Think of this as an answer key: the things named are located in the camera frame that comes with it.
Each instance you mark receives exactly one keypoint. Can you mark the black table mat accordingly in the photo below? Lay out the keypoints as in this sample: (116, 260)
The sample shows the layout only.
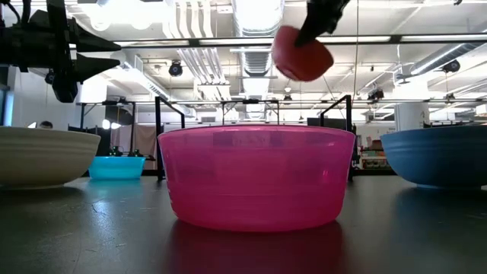
(76, 236)

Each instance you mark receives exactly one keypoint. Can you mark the black aluminium rig frame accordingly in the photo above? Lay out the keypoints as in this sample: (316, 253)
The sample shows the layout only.
(194, 42)

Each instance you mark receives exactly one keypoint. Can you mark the pink translucent plastic bowl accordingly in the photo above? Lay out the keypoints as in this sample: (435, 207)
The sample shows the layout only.
(256, 179)

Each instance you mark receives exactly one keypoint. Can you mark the cream white ribbed bowl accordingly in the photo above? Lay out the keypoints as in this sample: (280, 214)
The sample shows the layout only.
(42, 156)

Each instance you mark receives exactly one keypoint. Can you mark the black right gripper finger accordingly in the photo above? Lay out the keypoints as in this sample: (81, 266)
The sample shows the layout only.
(308, 32)

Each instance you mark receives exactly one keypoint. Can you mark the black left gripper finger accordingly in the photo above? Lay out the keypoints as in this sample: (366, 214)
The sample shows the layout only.
(91, 40)
(91, 66)

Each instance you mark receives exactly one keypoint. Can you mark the black background workstation frame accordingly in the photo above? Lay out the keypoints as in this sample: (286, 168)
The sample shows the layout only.
(131, 125)

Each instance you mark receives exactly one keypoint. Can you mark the silver ceiling duct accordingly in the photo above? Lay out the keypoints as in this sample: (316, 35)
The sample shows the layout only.
(258, 23)

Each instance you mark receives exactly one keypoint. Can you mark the red bowl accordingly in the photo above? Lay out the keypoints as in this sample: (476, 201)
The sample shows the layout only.
(304, 59)

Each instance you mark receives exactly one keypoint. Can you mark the cyan translucent plastic bowl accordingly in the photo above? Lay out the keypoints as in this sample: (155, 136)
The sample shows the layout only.
(116, 167)

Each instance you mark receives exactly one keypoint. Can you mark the blue ribbed bowl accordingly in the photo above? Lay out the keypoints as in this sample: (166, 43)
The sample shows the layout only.
(441, 156)

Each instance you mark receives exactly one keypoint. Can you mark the black ceiling fixture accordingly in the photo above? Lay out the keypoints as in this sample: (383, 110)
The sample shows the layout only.
(175, 69)
(451, 66)

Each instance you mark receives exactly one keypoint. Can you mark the white room column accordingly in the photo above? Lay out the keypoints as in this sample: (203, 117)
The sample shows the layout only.
(411, 116)

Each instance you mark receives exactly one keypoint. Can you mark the background storage shelf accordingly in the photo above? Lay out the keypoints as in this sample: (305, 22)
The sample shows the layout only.
(374, 156)

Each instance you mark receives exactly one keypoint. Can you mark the person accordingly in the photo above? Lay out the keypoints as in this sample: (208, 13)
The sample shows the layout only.
(46, 124)

